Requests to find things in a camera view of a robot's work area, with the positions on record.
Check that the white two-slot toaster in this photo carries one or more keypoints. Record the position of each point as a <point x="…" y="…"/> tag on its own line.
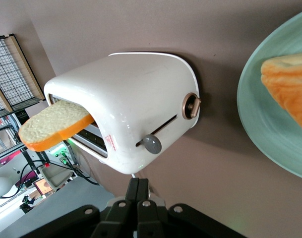
<point x="131" y="94"/>

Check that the pale green round plate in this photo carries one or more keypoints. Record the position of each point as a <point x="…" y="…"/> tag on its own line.
<point x="262" y="129"/>

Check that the white bread slice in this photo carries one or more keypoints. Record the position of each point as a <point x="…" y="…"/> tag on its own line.
<point x="51" y="124"/>

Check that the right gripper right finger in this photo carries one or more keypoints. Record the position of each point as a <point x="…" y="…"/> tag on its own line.
<point x="148" y="215"/>

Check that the orange triangular pastry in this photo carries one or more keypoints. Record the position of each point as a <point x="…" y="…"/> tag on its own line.
<point x="289" y="94"/>

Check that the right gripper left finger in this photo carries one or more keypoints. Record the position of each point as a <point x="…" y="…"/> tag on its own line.
<point x="121" y="213"/>

